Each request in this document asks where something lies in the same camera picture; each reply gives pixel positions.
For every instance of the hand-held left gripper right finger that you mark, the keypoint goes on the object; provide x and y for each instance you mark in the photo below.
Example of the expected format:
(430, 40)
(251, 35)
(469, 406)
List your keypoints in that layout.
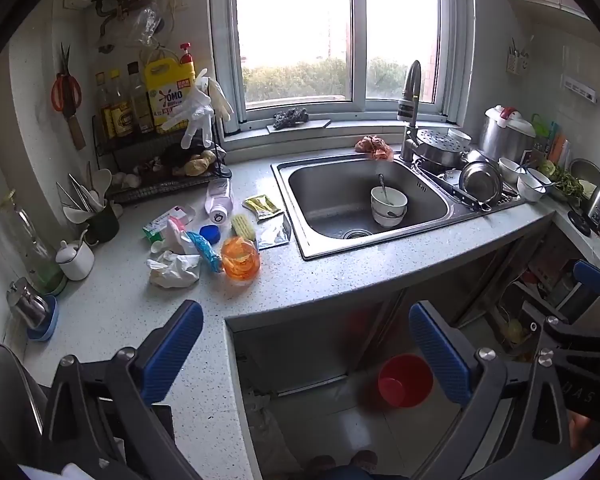
(440, 355)

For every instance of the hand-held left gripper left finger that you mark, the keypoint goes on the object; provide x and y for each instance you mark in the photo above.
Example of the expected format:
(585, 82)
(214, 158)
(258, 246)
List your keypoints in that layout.
(172, 350)

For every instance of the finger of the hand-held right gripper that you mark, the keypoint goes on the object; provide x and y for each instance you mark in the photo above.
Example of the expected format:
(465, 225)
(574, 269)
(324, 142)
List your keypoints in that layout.
(580, 340)
(597, 280)

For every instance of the red plastic bin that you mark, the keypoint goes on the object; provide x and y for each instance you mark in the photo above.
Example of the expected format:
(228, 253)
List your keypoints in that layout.
(410, 385)

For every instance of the white tissue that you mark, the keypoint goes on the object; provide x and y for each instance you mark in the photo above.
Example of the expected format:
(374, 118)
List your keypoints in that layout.
(172, 270)

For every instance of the blue snack packet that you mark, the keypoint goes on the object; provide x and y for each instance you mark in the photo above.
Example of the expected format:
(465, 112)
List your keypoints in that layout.
(205, 252)

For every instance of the orange plastic cup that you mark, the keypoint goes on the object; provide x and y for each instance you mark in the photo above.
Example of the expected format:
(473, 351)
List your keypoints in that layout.
(240, 260)

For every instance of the blue round lid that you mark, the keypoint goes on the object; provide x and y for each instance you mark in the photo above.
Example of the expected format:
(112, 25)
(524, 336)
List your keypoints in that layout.
(210, 232)

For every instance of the silver sample sachet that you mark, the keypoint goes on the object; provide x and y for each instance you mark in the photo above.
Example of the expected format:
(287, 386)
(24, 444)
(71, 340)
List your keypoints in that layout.
(275, 232)

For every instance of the pink plastic bottle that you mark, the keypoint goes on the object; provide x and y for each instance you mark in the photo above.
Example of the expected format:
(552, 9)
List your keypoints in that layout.
(219, 200)

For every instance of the yellow sachet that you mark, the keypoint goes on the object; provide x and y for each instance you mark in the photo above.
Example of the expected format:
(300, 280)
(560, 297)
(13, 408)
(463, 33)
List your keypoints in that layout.
(262, 206)

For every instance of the person's right hand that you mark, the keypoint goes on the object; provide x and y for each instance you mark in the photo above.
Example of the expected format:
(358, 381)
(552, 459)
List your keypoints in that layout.
(580, 430)

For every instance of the white plastic scoop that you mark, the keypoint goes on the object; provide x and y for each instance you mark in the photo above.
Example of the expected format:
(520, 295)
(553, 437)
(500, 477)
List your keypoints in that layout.
(157, 246)

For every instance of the green vegetables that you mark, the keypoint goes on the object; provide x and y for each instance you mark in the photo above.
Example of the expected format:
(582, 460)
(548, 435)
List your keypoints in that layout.
(562, 180)

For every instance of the steel pot lid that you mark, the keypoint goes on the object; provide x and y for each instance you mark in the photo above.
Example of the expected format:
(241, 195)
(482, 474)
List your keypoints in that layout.
(587, 170)

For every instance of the white rice bowl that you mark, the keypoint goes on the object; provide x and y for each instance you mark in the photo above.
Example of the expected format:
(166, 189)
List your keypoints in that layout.
(530, 190)
(510, 170)
(542, 180)

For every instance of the green white medicine box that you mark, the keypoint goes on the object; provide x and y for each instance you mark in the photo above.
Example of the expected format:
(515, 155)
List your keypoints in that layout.
(160, 230)

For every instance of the person's right shoe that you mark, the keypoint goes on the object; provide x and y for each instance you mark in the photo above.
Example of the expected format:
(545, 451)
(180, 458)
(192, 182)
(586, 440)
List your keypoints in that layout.
(364, 459)

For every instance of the person's shoe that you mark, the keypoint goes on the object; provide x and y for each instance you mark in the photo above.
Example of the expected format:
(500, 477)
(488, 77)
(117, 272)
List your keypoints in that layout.
(364, 459)
(322, 462)

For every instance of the white lidded sugar pot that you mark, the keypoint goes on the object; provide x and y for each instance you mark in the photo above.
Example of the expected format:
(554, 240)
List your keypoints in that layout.
(77, 262)

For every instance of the coloured cutting boards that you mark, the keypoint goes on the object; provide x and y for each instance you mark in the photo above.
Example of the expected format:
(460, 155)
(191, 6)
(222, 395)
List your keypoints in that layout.
(555, 145)

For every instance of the white ceramic bowl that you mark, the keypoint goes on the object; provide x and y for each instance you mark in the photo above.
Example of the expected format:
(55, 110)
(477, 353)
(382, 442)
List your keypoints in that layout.
(387, 221)
(390, 200)

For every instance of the steel cup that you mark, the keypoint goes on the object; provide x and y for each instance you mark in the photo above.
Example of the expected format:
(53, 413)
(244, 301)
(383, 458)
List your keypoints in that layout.
(30, 307)

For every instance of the person's blue trousers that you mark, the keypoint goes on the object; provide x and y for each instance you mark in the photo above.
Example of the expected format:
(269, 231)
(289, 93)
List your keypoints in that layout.
(350, 474)

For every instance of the steel pot with lid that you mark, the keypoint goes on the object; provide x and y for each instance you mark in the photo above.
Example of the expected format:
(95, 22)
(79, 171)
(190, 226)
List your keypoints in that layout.
(480, 182)

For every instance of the person's left shoe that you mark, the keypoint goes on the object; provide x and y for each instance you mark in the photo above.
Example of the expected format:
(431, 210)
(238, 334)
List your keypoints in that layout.
(322, 462)

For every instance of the white soup spoon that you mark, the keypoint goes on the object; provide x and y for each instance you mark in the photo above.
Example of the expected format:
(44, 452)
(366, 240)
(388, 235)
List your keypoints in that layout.
(75, 215)

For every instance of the grey pan lid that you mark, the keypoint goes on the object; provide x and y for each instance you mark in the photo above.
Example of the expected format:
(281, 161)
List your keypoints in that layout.
(10, 400)

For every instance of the steel drain basket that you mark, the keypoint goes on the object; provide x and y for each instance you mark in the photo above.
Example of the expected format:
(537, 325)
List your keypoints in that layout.
(445, 185)

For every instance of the clear glass bottle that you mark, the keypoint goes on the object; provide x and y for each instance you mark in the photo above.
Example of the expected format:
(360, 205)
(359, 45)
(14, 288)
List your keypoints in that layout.
(32, 250)

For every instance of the metal spoon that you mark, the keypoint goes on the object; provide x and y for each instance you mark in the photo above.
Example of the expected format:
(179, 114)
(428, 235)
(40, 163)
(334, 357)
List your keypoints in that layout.
(381, 185)

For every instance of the white rice paddle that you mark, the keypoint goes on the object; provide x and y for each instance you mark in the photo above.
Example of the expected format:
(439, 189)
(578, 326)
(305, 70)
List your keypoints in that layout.
(101, 182)

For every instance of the yellow cloth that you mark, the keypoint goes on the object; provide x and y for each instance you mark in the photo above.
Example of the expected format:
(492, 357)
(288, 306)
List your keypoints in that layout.
(200, 162)

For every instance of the stainless steel sink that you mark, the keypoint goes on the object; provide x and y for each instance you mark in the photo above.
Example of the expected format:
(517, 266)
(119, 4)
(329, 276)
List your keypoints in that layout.
(330, 200)

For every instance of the dark fuzzy cloth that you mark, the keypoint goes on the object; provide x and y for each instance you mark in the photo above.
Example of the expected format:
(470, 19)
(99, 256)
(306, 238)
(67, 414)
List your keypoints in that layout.
(177, 155)

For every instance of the steel steamer pot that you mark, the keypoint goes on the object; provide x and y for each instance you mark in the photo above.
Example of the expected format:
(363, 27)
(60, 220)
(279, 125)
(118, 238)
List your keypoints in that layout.
(440, 152)

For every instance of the steel faucet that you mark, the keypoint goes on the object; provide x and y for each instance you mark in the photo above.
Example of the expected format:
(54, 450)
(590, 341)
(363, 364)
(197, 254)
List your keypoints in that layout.
(410, 145)

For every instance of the orange mesh cloth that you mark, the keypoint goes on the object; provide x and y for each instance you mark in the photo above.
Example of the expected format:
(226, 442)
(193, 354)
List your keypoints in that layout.
(375, 147)

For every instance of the cooking oil bottle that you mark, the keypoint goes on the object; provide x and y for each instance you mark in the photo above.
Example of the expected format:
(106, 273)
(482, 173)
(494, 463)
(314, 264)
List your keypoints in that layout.
(105, 120)
(139, 105)
(122, 117)

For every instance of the white rubber glove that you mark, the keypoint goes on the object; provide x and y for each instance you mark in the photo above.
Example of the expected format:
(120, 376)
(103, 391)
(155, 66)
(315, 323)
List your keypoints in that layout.
(220, 100)

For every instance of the yellow detergent jug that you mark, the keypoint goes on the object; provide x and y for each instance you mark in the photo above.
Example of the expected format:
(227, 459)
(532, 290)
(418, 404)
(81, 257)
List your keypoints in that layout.
(167, 95)

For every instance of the steel wool scourer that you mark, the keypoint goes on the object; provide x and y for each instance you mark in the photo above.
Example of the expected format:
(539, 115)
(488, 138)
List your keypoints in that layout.
(290, 119)

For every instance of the clear plastic bag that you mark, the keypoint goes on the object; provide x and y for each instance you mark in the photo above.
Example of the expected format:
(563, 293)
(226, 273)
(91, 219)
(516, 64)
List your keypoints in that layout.
(147, 22)

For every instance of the white framed window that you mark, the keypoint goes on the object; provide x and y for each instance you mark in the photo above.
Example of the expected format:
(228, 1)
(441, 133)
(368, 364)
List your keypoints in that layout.
(358, 35)

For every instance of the brass water pipes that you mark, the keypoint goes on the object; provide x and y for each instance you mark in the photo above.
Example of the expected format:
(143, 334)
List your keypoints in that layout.
(101, 10)

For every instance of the white wall utensil holder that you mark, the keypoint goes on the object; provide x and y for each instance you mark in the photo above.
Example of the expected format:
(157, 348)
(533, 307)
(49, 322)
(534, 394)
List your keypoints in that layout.
(515, 62)

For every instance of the white wall socket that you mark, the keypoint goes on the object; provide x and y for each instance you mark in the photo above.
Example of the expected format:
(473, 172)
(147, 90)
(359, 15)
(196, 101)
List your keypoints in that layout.
(175, 0)

